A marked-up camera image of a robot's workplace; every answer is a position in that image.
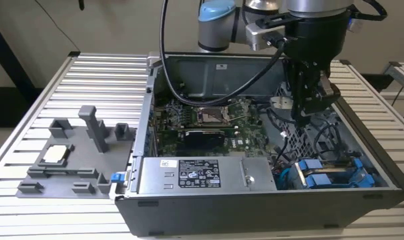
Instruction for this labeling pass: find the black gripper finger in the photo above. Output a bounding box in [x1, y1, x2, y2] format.
[290, 59, 311, 127]
[305, 62, 342, 116]

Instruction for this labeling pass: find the black disk wire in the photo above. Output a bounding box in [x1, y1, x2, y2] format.
[311, 121, 341, 161]

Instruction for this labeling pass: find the hard disk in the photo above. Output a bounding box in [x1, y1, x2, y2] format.
[297, 157, 378, 189]
[306, 174, 334, 189]

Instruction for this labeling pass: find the gray perforated drive cage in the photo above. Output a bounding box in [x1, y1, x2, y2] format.
[271, 82, 342, 161]

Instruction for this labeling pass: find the green motherboard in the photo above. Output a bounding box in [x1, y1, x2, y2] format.
[152, 96, 279, 158]

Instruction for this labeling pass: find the metal slat side table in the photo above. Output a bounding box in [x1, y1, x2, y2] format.
[384, 61, 404, 94]

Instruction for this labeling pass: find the CPU socket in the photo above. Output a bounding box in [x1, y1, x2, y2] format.
[196, 107, 231, 126]

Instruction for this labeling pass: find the black graphics card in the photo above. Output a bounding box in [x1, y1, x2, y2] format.
[178, 127, 239, 157]

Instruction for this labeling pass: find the black open PC case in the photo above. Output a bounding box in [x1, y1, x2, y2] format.
[113, 51, 404, 237]

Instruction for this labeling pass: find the silver power supply unit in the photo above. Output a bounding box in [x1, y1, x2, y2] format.
[136, 156, 278, 195]

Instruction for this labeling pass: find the gray parts rack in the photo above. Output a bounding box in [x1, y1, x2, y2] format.
[16, 104, 138, 200]

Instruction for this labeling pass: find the silver CPU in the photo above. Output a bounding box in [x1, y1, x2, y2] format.
[42, 144, 71, 163]

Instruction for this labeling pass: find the black stand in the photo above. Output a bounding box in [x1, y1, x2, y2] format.
[0, 13, 45, 128]

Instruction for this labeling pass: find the silver metal bracket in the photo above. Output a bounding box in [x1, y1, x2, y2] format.
[270, 96, 294, 110]

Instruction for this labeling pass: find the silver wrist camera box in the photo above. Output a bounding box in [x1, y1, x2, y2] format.
[247, 22, 286, 51]

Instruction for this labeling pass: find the thin black looped cable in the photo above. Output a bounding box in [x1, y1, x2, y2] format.
[350, 0, 389, 23]

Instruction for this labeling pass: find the black wire with white plug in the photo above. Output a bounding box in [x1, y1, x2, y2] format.
[266, 107, 298, 163]

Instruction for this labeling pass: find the blue wire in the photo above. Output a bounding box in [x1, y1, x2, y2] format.
[277, 166, 293, 190]

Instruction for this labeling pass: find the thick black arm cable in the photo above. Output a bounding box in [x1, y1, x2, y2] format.
[158, 0, 286, 106]

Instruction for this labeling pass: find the thin black wall cable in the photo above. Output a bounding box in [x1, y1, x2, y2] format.
[33, 0, 80, 52]

